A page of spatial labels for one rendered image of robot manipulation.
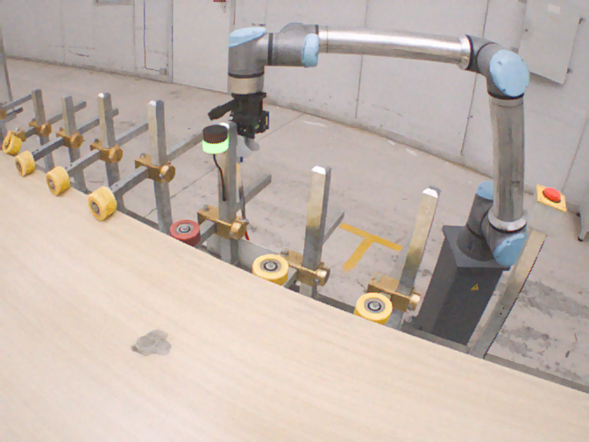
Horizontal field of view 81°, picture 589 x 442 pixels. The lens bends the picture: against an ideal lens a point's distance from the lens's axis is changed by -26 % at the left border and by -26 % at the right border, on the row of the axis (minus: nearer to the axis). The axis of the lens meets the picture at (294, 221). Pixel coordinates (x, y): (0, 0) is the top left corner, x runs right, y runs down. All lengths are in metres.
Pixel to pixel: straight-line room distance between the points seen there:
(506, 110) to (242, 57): 0.71
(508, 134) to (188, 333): 0.97
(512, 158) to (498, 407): 0.73
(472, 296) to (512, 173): 0.65
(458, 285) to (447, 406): 0.94
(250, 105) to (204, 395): 0.68
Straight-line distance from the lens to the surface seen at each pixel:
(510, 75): 1.17
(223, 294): 0.96
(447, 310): 1.81
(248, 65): 1.04
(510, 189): 1.35
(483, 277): 1.73
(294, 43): 1.04
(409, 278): 1.03
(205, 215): 1.23
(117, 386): 0.84
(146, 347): 0.87
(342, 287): 2.30
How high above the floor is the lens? 1.58
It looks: 36 degrees down
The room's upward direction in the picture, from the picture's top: 4 degrees clockwise
